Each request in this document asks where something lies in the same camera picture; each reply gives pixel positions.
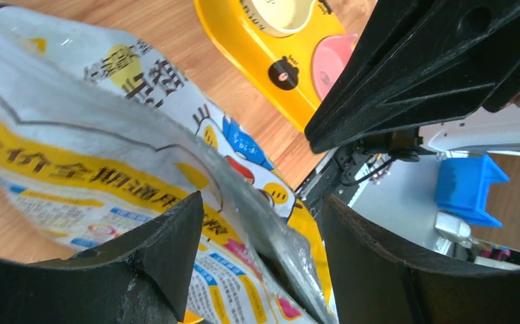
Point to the blue plastic bin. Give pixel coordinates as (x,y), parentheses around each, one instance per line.
(463,186)

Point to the yellow double bowl feeder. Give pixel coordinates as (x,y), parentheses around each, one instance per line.
(278,67)

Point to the pet food bag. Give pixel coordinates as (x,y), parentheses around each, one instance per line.
(100,133)

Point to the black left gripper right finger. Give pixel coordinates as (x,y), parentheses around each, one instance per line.
(380,277)

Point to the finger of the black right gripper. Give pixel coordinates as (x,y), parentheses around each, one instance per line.
(421,62)

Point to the pink bowl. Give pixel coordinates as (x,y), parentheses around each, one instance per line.
(329,59)

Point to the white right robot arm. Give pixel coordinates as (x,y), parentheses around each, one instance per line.
(478,132)

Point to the cream bowl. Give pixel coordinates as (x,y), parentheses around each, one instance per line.
(278,18)

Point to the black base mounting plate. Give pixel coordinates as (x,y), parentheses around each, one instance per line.
(335,174)

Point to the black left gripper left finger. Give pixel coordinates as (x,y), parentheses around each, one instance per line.
(142,276)

